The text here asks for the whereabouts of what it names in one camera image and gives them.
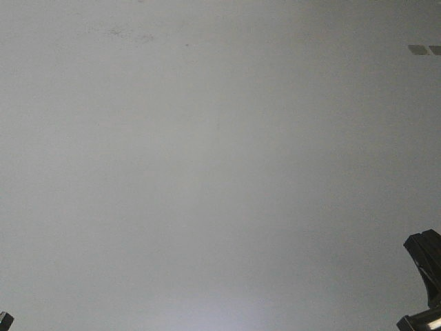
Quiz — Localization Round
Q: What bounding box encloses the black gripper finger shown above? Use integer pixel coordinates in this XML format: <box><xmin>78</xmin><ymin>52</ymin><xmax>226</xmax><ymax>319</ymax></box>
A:
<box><xmin>396</xmin><ymin>308</ymin><xmax>441</xmax><ymax>331</ymax></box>
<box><xmin>0</xmin><ymin>312</ymin><xmax>14</xmax><ymax>331</ymax></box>
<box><xmin>403</xmin><ymin>229</ymin><xmax>440</xmax><ymax>308</ymax></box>

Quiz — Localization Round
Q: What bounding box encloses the grey floor tape patch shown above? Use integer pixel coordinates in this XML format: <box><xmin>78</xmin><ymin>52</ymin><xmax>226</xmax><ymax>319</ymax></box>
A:
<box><xmin>429</xmin><ymin>45</ymin><xmax>441</xmax><ymax>56</ymax></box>
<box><xmin>408</xmin><ymin>44</ymin><xmax>429</xmax><ymax>56</ymax></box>

